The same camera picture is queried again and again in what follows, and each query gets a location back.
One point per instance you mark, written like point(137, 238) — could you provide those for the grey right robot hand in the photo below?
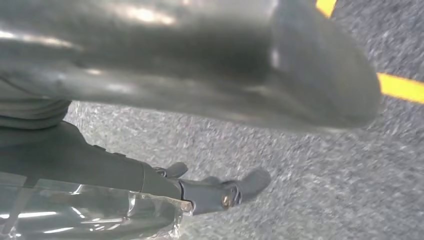
point(198, 59)

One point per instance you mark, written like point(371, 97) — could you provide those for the yellow floor tape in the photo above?
point(400, 87)

